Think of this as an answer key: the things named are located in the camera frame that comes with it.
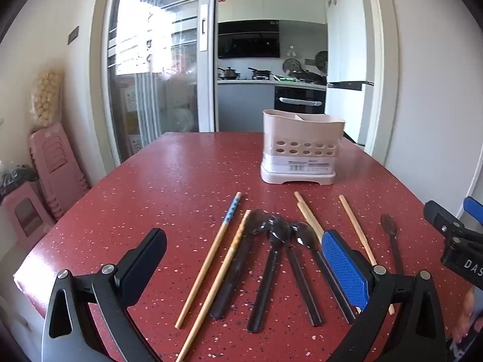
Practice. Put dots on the green packet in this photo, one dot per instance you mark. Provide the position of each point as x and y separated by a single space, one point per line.
287 79

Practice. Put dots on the black range hood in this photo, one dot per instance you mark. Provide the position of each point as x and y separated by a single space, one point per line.
249 39

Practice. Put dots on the round metal strainer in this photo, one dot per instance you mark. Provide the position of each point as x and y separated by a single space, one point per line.
291 66

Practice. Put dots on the small pink step stool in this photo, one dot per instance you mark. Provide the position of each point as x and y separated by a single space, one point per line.
26 215

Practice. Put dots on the sliding glass door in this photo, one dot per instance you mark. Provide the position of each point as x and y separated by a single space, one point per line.
158 45

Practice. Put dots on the person's right hand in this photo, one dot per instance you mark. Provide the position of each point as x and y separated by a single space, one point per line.
471 316

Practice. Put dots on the yellow patterned wooden chopstick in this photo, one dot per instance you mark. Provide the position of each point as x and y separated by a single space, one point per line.
222 267

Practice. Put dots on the black built-in oven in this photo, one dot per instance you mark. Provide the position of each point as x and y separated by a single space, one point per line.
300 96

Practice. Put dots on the beige plastic utensil holder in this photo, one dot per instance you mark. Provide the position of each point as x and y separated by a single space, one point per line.
302 132

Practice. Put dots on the bag of pale round snacks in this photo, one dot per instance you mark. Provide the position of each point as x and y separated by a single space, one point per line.
45 98

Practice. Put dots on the dark translucent plastic spoon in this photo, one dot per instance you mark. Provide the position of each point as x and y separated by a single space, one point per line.
230 286
305 290
388 226
264 294
303 235

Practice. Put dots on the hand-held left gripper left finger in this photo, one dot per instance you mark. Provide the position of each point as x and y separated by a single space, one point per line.
145 264

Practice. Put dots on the stack of pink plastic stools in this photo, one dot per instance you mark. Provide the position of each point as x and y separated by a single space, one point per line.
56 158

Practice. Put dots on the blue patterned wooden chopstick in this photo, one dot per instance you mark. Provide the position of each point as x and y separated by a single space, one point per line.
211 256

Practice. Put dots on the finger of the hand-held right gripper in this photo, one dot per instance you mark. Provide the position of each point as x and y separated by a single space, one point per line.
474 209
437 215

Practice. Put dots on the metal cooking pot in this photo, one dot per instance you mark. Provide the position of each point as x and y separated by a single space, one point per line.
229 73

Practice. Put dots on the black plastic bag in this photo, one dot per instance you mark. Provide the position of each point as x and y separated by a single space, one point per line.
15 181

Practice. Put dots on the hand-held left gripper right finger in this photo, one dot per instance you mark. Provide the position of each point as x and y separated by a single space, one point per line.
343 267

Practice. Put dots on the grey base kitchen cabinets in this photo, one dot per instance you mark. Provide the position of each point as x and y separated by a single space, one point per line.
245 107

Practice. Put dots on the black frying pan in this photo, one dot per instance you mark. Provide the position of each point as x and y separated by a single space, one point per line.
260 73

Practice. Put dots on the white refrigerator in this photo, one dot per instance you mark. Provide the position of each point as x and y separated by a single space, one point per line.
347 45

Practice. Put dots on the grey wall switch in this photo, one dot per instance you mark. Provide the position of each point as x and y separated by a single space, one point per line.
74 35

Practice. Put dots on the black wok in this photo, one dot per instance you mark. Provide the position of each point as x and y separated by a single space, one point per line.
307 76

